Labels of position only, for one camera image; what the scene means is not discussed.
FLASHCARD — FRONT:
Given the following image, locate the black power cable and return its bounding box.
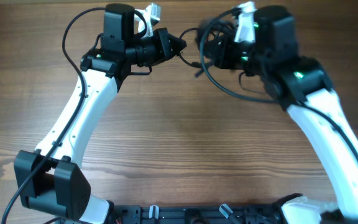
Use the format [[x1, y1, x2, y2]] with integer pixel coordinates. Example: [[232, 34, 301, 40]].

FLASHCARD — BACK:
[[177, 18, 239, 78]]

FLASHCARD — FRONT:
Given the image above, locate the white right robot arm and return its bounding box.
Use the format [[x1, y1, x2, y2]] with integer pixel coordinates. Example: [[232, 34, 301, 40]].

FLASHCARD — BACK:
[[196, 2, 358, 223]]

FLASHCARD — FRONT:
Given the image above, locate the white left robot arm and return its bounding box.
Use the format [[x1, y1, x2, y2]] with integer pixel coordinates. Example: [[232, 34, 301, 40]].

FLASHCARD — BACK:
[[14, 3, 186, 223]]

